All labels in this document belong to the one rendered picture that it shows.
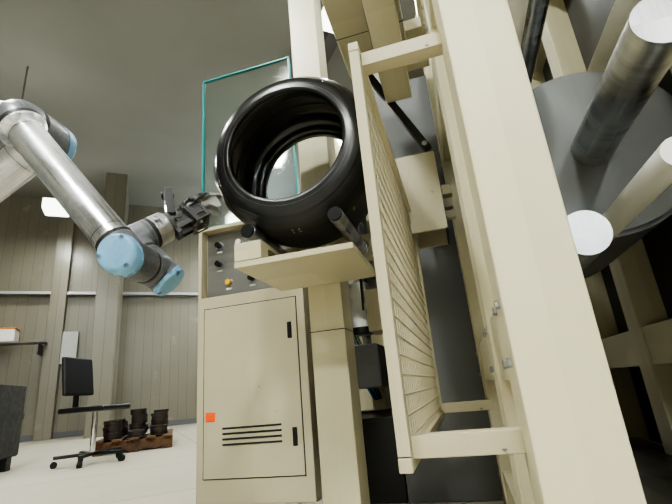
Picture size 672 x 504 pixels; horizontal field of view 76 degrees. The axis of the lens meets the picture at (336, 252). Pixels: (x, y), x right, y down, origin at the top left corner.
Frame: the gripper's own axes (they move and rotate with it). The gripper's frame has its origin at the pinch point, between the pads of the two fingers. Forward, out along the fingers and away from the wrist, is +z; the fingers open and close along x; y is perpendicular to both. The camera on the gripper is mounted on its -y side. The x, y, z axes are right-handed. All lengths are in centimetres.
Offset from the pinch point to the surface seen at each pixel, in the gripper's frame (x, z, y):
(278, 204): 9.8, 5.9, 19.3
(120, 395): -951, 127, -295
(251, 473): -99, -20, 64
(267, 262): 0.5, -5.8, 29.1
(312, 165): -7, 50, 2
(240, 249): -2.6, -6.8, 19.4
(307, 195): 15.7, 11.1, 24.6
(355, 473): -41, -13, 90
